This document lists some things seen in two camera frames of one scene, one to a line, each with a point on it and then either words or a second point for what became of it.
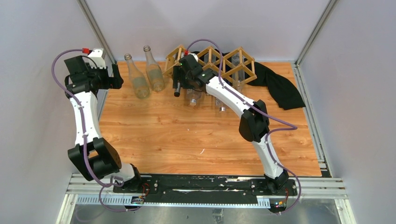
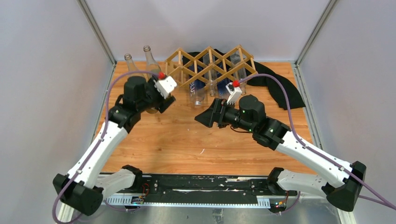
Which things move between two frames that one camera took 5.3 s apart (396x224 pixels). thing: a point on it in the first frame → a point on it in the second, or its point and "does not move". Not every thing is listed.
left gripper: [103, 72] → [161, 105]
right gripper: [182, 84] → [215, 113]
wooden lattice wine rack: [236, 66] does not move
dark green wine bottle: [176, 77] → [153, 109]
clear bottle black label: [154, 71] does not move
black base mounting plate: [207, 186] does not move
